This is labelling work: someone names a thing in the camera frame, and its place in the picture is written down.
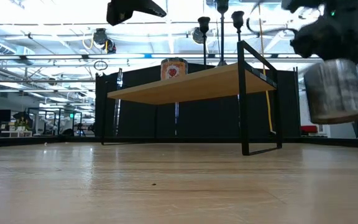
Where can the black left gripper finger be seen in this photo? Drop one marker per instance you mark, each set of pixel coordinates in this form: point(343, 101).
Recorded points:
point(126, 9)

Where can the grey candle glass jar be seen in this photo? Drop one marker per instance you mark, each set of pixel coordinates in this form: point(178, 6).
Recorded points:
point(334, 93)

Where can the orange candle glass jar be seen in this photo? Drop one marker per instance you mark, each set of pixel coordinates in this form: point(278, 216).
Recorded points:
point(174, 70)

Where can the red seat cushion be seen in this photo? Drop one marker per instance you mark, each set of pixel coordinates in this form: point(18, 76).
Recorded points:
point(309, 129)

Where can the black partition screen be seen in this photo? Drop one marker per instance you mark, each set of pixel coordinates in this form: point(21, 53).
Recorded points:
point(204, 121)

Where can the distant potted plant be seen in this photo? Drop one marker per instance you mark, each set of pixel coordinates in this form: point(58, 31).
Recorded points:
point(22, 121)

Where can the low white shelf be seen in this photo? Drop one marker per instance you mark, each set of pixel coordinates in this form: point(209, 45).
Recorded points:
point(15, 134)

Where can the wooden shelf riser black frame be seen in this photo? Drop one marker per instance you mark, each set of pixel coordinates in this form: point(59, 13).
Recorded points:
point(197, 84)

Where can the distant black rig frame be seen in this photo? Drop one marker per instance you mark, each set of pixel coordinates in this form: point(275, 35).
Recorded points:
point(67, 124)

